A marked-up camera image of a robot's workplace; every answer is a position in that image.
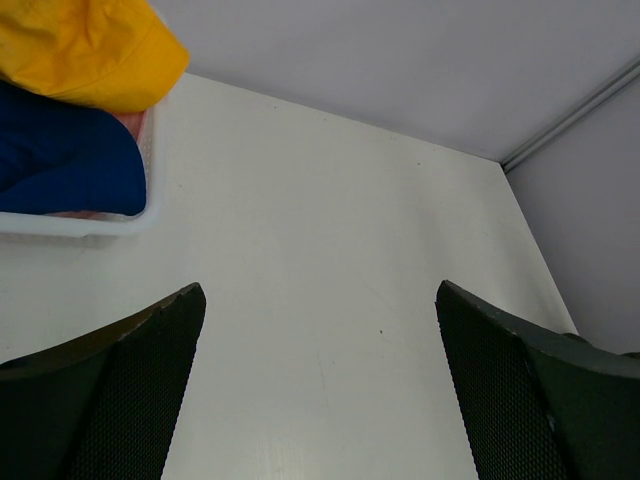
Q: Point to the aluminium frame post right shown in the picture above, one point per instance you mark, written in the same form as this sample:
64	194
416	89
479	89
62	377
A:
619	81

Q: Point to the pink hat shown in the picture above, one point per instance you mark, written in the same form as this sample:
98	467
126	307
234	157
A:
134	123

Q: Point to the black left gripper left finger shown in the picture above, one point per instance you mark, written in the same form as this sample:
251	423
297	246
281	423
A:
103	405

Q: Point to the yellow bucket hat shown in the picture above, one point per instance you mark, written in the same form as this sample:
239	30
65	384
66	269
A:
117	56

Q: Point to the white plastic basket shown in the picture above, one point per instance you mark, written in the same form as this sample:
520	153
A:
99	229

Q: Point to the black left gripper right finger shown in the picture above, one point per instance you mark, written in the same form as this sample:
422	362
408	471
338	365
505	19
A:
538	404

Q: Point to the dark blue bucket hat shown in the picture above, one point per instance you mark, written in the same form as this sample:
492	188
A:
58	157

